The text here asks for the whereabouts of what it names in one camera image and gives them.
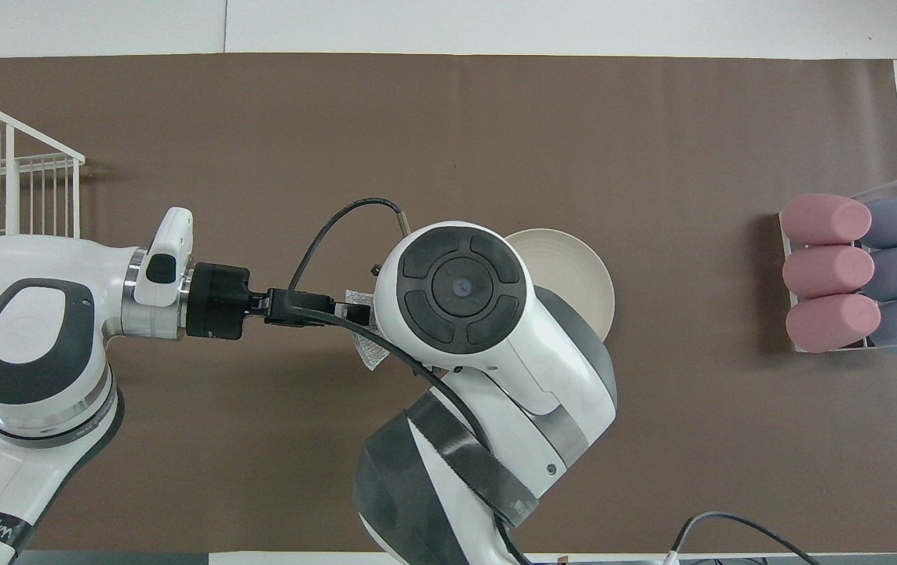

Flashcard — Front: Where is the brown table mat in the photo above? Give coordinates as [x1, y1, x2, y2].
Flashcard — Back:
[0, 53, 897, 555]

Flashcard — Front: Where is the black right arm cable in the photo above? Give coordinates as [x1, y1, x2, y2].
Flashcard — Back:
[288, 197, 819, 565]

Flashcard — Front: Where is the pink plastic cup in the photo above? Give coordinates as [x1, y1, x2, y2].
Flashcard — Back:
[782, 245, 876, 300]
[781, 193, 873, 245]
[786, 293, 883, 354]

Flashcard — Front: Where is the cream round plate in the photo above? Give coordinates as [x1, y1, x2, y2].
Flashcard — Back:
[504, 228, 616, 343]

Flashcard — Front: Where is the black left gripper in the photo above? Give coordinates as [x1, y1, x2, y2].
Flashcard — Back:
[184, 262, 375, 341]

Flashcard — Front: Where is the white wire dish rack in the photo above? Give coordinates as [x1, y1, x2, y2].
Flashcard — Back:
[0, 109, 87, 359]

